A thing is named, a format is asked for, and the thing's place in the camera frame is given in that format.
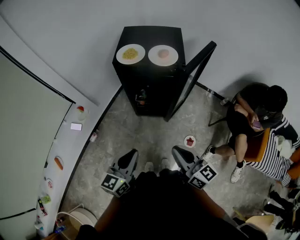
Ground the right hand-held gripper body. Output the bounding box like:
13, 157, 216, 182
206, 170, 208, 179
181, 159, 218, 190

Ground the small white plate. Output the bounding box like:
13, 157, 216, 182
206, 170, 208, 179
184, 135, 196, 148

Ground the person's left forearm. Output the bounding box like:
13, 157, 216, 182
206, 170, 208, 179
95, 195, 125, 233

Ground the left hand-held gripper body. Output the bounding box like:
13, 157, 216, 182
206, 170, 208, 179
100, 164, 135, 198

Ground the brown cardboard box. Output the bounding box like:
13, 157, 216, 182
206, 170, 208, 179
245, 214, 275, 233

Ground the red black can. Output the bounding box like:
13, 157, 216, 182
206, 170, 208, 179
37, 198, 48, 217

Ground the orange chair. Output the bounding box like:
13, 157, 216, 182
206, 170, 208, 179
243, 127, 271, 163

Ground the black metal chair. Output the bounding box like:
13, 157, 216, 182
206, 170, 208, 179
208, 97, 236, 127

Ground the white plate with noodles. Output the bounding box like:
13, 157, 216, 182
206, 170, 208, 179
116, 44, 146, 65

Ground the white plate with bun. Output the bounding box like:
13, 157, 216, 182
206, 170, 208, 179
148, 45, 179, 67

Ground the black mini fridge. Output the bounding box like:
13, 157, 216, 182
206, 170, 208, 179
112, 25, 218, 122

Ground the white bowl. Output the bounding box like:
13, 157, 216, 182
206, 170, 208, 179
76, 108, 90, 121

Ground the black gear pile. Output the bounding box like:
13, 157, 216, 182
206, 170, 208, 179
263, 187, 300, 235

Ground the toy hot dog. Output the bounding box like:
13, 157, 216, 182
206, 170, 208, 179
54, 156, 64, 171

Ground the grey green panel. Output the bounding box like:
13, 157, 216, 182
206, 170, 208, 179
0, 45, 76, 221

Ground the white crumpled cloth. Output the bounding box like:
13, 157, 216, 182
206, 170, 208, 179
275, 135, 296, 158

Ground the black shoulder pack white trim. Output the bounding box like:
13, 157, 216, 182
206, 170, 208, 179
235, 221, 268, 240

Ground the person's black clothing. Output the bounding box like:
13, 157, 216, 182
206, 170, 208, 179
77, 168, 268, 240

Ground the person's right forearm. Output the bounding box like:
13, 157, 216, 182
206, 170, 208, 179
192, 185, 225, 218

